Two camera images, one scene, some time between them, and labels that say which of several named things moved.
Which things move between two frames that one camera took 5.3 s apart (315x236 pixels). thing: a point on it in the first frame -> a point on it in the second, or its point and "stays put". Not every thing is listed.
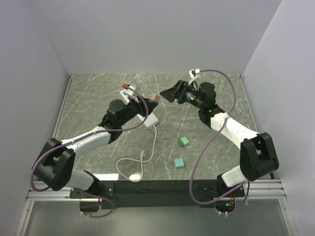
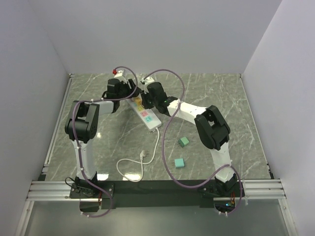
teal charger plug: x=179 y=163 stays put
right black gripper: x=178 y=92 -> x=144 y=96
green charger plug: x=183 y=141 stays put
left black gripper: x=142 y=104 -> x=126 y=85
